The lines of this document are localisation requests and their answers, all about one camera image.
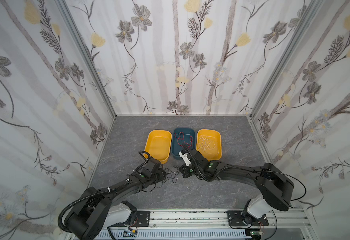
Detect yellow plastic bin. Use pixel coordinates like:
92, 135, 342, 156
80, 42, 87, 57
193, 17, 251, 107
145, 130, 172, 164
196, 129, 222, 161

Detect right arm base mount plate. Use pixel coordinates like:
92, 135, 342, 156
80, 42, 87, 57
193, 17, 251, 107
226, 210, 269, 228

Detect right yellow plastic bin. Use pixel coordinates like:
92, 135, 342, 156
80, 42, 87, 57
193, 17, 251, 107
196, 129, 222, 161

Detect white perforated cable duct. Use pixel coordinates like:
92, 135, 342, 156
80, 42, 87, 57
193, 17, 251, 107
111, 229, 252, 240

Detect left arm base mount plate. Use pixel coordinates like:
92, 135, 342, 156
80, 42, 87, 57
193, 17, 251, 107
124, 211, 151, 228

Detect left yellow plastic bin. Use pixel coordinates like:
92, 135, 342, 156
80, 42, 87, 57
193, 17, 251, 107
145, 130, 172, 164

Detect black cable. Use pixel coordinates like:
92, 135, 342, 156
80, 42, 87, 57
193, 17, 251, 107
162, 166, 181, 184

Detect red cable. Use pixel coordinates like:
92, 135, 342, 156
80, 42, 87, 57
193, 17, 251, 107
180, 134, 194, 149
174, 131, 194, 149

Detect white cable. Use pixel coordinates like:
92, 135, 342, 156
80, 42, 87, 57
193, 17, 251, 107
198, 135, 217, 155

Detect teal plastic bin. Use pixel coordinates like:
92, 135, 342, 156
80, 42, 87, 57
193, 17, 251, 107
171, 128, 196, 160

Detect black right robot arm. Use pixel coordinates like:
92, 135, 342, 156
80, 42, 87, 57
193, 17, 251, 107
179, 148, 294, 224

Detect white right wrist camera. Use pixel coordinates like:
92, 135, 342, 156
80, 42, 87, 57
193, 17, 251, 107
179, 151, 191, 166

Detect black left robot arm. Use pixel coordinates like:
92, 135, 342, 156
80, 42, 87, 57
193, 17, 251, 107
57, 151, 167, 240

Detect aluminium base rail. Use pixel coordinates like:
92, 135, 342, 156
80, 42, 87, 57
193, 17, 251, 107
60, 208, 313, 240

